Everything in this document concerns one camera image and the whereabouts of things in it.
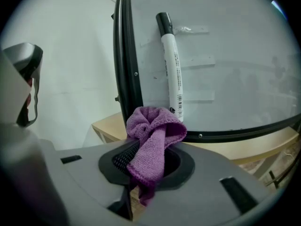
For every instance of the purple cloth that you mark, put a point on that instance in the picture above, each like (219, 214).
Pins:
(152, 135)

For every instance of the white marker pen black cap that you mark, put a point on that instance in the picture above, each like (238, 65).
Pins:
(172, 74)

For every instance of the wooden table white legs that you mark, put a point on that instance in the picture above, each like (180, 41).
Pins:
(258, 147)

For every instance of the whiteboard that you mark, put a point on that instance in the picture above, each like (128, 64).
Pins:
(235, 55)

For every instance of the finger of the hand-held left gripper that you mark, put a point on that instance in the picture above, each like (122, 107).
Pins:
(26, 55)

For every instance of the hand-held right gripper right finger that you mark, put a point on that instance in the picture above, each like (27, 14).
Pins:
(207, 196)

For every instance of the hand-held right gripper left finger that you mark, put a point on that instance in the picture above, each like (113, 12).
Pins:
(94, 166)

